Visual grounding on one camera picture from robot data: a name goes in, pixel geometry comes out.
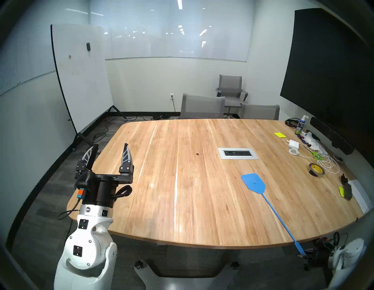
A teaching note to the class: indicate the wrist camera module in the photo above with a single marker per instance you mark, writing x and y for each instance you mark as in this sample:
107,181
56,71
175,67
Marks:
81,181
324,240

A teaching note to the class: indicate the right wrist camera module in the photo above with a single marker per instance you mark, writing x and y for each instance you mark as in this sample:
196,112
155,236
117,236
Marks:
324,240

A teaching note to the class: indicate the black and yellow tape roll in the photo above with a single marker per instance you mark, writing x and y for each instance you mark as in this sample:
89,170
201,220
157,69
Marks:
310,171

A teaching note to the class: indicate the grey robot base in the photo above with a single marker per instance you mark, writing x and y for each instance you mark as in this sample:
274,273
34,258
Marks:
184,283

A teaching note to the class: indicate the large black TV screen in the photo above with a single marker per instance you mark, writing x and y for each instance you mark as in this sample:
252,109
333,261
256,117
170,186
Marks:
330,73

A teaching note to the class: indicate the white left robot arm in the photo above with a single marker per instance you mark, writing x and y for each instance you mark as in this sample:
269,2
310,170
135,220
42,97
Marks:
84,248

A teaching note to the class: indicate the crumpled white tissue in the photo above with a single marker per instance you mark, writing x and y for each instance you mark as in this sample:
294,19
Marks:
317,146

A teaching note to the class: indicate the blue plastic fly swatter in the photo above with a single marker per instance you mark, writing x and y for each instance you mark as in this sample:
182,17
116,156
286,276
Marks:
253,183

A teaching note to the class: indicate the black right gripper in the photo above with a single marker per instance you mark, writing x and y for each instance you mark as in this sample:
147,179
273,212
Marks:
320,257

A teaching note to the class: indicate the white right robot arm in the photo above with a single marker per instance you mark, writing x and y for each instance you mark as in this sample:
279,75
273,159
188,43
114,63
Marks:
347,260

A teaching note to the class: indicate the dark table pedestal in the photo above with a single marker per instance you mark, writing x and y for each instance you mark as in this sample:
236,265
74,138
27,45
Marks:
198,260

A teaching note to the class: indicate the wide glass wall whiteboard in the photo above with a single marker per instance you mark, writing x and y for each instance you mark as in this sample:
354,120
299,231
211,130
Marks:
175,43

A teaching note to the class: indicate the white power adapter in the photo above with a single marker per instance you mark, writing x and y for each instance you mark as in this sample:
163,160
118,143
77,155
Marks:
294,143

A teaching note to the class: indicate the silver table power outlet box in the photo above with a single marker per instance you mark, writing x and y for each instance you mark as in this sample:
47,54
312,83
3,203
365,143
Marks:
238,153

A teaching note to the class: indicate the yellow paper tab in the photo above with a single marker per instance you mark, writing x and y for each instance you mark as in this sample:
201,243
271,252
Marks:
341,191

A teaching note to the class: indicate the rolling white whiteboard black stand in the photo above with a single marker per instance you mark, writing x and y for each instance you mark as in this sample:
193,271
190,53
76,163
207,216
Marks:
81,76

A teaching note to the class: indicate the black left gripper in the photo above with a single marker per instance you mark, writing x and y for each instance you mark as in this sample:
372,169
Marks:
100,191

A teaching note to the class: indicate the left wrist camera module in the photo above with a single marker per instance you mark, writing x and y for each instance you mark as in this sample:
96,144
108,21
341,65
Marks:
81,181

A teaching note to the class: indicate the grey mesh office chair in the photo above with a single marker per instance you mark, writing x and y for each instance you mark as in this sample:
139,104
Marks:
201,106
260,112

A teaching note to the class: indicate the whiteboard cleaner spray bottle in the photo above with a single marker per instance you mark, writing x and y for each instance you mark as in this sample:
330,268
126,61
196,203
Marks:
299,127

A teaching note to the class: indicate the yellow sticky note pad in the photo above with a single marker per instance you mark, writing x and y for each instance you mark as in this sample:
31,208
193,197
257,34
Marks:
280,134

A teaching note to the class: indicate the whiteboard marker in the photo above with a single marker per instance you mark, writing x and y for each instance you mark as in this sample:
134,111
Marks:
306,141

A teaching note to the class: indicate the black binder clip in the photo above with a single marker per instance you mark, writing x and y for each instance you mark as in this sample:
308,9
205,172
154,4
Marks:
344,179

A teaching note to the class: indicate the grey office chair with armrests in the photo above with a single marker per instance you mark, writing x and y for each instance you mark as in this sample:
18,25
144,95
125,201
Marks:
230,84

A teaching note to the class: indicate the black video sound bar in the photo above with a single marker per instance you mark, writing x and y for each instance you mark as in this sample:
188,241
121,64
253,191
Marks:
330,134

